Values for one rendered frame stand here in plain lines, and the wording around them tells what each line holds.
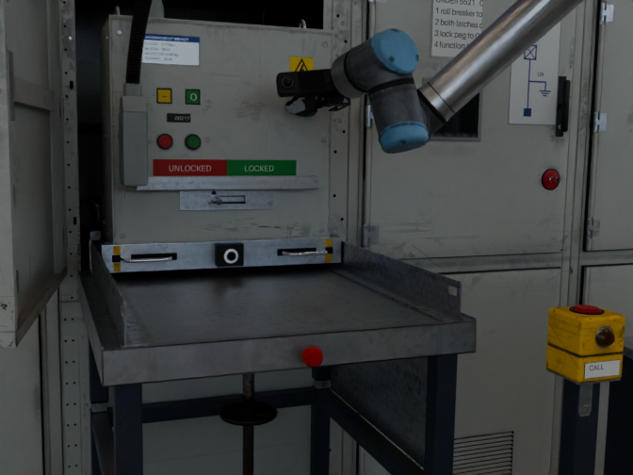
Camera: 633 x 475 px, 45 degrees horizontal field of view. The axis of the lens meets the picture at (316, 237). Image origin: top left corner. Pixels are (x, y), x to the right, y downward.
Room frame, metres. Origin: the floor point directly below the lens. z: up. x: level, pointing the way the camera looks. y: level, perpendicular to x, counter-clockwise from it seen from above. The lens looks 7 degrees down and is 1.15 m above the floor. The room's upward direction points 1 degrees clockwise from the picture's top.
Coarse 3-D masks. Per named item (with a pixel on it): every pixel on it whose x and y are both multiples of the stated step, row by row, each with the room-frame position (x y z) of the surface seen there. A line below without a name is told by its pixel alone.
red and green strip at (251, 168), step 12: (156, 168) 1.61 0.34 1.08; (168, 168) 1.62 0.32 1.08; (180, 168) 1.63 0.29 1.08; (192, 168) 1.64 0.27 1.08; (204, 168) 1.65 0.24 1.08; (216, 168) 1.66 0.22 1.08; (228, 168) 1.67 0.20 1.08; (240, 168) 1.68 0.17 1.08; (252, 168) 1.69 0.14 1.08; (264, 168) 1.69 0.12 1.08; (276, 168) 1.70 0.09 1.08; (288, 168) 1.71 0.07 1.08
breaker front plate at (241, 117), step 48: (240, 48) 1.68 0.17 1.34; (288, 48) 1.71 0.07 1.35; (144, 96) 1.60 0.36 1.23; (240, 96) 1.68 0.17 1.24; (240, 144) 1.68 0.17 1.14; (288, 144) 1.72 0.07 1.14; (144, 192) 1.60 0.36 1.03; (192, 192) 1.64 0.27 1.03; (240, 192) 1.67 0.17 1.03; (288, 192) 1.72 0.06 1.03; (144, 240) 1.60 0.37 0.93; (192, 240) 1.64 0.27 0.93
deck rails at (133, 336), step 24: (96, 264) 1.56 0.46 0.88; (336, 264) 1.78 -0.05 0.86; (360, 264) 1.65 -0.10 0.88; (384, 264) 1.54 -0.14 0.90; (408, 264) 1.44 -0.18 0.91; (384, 288) 1.52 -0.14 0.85; (408, 288) 1.43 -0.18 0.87; (432, 288) 1.35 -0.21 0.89; (120, 312) 1.12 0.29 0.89; (432, 312) 1.31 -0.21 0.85; (456, 312) 1.27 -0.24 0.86; (120, 336) 1.11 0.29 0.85; (144, 336) 1.11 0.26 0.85
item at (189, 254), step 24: (216, 240) 1.65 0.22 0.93; (240, 240) 1.66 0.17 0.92; (264, 240) 1.68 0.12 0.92; (288, 240) 1.70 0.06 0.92; (312, 240) 1.72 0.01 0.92; (336, 240) 1.75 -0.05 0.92; (144, 264) 1.59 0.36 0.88; (168, 264) 1.61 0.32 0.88; (192, 264) 1.63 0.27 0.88; (264, 264) 1.68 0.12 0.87; (288, 264) 1.70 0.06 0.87
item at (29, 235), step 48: (0, 0) 1.08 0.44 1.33; (0, 48) 1.08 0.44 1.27; (0, 96) 1.08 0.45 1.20; (48, 96) 1.54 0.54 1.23; (0, 144) 1.08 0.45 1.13; (48, 144) 1.65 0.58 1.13; (0, 192) 1.08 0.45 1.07; (48, 192) 1.63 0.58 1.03; (0, 240) 1.07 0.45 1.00; (48, 240) 1.61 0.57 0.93; (0, 288) 1.07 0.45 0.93; (48, 288) 1.50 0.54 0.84; (0, 336) 1.07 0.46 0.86
